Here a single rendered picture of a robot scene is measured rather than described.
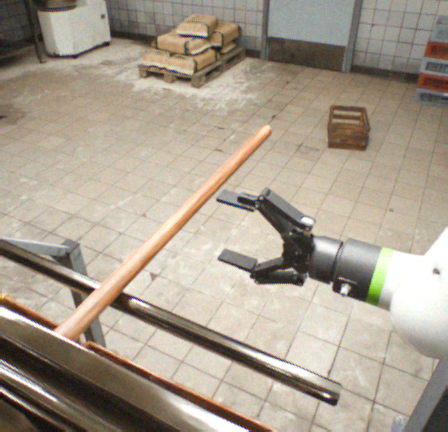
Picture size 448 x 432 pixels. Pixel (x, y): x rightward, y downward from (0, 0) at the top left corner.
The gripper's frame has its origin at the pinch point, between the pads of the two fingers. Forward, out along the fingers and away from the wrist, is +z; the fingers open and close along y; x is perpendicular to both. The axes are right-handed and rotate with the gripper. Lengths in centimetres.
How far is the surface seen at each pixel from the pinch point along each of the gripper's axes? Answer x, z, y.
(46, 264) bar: -21.3, 22.6, 0.6
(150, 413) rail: -44, -18, -25
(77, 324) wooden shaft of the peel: -29.8, 7.1, -2.4
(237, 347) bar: -21.1, -12.5, 0.8
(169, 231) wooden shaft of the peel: -7.3, 7.1, -2.0
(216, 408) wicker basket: -8.7, -1.6, 46.9
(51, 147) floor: 158, 245, 118
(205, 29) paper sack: 365, 212, 68
